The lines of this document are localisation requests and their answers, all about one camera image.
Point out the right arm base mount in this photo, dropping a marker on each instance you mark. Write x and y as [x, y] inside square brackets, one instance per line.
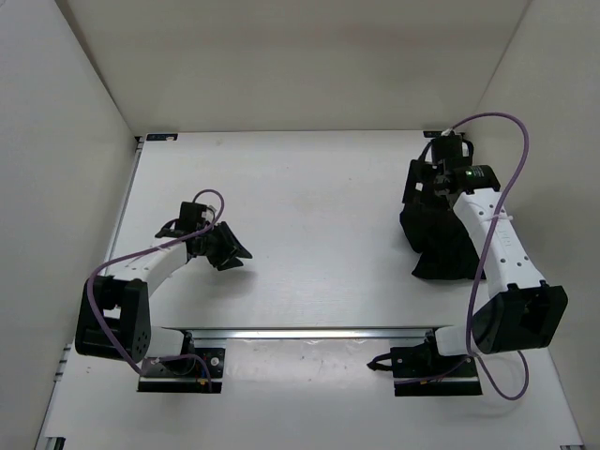
[420, 372]

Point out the left blue corner label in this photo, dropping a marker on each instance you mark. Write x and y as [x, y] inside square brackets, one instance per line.
[161, 137]

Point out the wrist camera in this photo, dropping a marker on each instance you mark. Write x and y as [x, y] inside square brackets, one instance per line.
[452, 150]
[193, 217]

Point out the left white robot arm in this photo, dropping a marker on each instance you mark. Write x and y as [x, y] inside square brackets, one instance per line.
[115, 320]

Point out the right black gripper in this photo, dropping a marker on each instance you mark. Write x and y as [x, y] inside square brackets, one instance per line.
[434, 172]

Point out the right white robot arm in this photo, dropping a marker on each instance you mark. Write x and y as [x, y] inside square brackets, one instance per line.
[523, 311]

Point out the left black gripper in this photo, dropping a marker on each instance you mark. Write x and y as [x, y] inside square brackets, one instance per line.
[226, 260]

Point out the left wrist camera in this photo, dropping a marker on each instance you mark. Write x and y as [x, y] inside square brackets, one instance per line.
[193, 217]

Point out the blue corner label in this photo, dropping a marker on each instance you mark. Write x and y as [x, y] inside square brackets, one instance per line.
[431, 134]
[161, 137]

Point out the right blue corner label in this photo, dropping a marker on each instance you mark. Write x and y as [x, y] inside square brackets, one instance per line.
[431, 134]

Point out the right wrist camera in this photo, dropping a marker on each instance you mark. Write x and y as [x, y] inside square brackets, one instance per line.
[452, 150]

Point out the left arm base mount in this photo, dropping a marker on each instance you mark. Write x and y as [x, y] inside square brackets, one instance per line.
[186, 376]

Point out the black pleated skirt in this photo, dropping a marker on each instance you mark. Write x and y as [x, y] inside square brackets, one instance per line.
[445, 249]

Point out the aluminium rail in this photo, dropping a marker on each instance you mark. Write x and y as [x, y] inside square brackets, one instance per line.
[312, 333]

